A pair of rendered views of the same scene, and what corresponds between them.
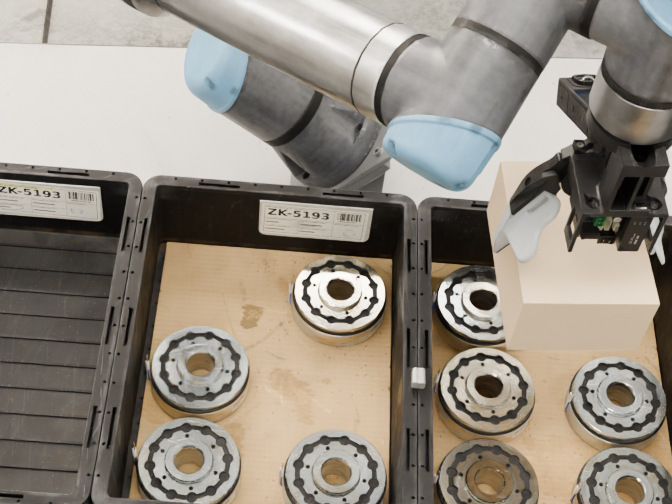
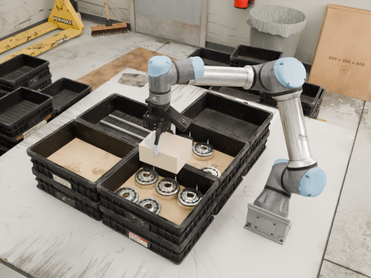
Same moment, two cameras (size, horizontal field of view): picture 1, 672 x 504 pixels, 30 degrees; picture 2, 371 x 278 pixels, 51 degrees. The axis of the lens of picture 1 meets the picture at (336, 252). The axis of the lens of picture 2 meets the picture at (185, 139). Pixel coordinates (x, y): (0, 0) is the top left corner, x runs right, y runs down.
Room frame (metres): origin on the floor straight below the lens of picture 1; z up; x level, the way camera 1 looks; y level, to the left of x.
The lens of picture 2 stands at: (1.42, -1.12, 2.01)
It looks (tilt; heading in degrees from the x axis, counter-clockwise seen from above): 37 degrees down; 124
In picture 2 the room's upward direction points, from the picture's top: 2 degrees clockwise
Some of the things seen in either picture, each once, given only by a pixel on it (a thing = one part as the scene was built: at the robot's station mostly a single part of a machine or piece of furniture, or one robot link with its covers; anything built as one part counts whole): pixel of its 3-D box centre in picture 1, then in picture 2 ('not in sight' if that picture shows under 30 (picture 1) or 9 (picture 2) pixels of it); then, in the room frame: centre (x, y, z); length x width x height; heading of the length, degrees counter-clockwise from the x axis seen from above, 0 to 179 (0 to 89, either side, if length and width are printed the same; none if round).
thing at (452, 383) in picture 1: (487, 389); (167, 186); (0.70, -0.18, 0.86); 0.10 x 0.10 x 0.01
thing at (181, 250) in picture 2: not in sight; (158, 212); (0.70, -0.24, 0.76); 0.40 x 0.30 x 0.12; 4
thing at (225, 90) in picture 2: not in sight; (236, 105); (0.23, 1.35, 0.31); 0.40 x 0.30 x 0.34; 8
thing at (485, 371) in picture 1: (488, 386); (167, 185); (0.70, -0.18, 0.86); 0.05 x 0.05 x 0.01
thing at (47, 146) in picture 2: not in sight; (84, 159); (0.30, -0.27, 0.87); 0.40 x 0.30 x 0.11; 4
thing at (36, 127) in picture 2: not in sight; (37, 134); (-0.59, 0.05, 0.41); 0.31 x 0.02 x 0.16; 98
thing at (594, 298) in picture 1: (567, 254); (165, 150); (0.71, -0.21, 1.08); 0.16 x 0.12 x 0.07; 8
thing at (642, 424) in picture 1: (618, 397); (148, 207); (0.71, -0.32, 0.86); 0.10 x 0.10 x 0.01
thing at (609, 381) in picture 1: (620, 395); (148, 206); (0.71, -0.32, 0.86); 0.05 x 0.05 x 0.01
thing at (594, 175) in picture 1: (617, 170); (158, 114); (0.68, -0.22, 1.24); 0.09 x 0.08 x 0.12; 9
